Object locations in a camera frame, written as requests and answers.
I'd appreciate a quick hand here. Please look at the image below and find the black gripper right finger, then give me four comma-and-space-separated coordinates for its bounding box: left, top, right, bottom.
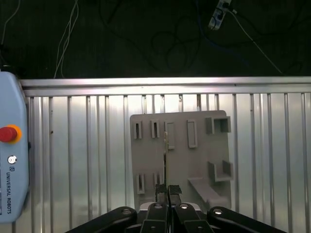
168, 184, 288, 233

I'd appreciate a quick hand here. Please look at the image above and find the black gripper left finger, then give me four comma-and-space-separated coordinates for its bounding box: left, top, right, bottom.
64, 183, 169, 233

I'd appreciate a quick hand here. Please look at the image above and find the green RAM stick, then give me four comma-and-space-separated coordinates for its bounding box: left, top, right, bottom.
162, 131, 170, 186

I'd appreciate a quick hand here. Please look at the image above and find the grey parts rack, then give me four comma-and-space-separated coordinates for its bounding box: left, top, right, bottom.
129, 110, 235, 212

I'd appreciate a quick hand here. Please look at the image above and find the pale blue teach pendant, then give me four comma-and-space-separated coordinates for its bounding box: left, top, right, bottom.
0, 71, 32, 223

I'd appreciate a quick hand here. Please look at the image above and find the white power strip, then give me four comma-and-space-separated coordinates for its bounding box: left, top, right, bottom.
208, 0, 232, 31

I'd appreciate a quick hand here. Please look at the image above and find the blue floor cable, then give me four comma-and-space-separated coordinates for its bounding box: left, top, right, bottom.
193, 0, 251, 67

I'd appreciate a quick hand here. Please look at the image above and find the black cable tangle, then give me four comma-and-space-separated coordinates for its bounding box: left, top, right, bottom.
97, 0, 207, 74

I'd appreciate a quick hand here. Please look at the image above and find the white power strip cable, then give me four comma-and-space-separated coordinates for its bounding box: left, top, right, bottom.
227, 6, 284, 74

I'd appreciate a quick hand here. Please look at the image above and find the thin white cable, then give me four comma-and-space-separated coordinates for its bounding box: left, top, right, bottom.
53, 0, 80, 79
0, 0, 21, 47

